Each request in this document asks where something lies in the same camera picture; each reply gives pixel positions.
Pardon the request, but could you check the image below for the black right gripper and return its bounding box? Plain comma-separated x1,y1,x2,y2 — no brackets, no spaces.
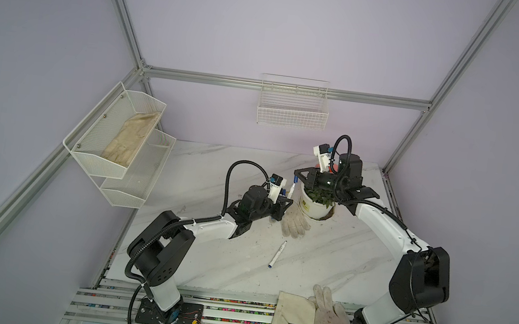
291,163,346,195

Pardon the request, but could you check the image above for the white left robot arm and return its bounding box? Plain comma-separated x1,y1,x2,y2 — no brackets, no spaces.
124,185,294,317

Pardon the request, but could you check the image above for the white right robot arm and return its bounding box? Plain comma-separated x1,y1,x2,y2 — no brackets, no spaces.
295,144,451,324

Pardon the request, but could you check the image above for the potted green plant white pot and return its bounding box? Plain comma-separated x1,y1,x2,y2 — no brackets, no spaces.
298,184,335,221

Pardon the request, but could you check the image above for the white knit glove on table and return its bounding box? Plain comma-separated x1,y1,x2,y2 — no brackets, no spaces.
279,203,311,239

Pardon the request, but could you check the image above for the lower white mesh shelf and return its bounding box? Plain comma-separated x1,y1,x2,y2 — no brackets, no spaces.
100,129,176,209

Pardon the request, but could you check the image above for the white mesh shelf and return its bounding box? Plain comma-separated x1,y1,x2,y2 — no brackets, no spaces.
100,129,176,209
62,83,166,180

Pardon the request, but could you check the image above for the beige cloth in shelf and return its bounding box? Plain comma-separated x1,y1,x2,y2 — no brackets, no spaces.
101,112,161,168

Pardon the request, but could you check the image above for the upper white mesh shelf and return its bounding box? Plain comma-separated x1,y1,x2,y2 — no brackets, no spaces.
62,83,166,180

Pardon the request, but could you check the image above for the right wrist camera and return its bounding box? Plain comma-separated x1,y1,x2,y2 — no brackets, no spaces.
313,144,332,173

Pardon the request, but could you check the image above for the black corrugated cable right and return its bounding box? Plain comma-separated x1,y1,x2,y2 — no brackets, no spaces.
328,132,355,179

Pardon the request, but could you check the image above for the black corrugated cable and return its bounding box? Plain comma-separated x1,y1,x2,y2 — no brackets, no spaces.
328,132,355,179
122,146,274,299

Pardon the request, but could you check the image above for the white wire wall basket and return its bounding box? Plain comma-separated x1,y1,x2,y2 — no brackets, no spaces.
256,73,330,131

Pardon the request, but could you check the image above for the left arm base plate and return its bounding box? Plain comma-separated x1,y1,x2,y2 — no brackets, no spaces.
134,298,204,324

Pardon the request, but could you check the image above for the black corrugated cable left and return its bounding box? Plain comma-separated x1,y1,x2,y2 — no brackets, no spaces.
122,146,274,299

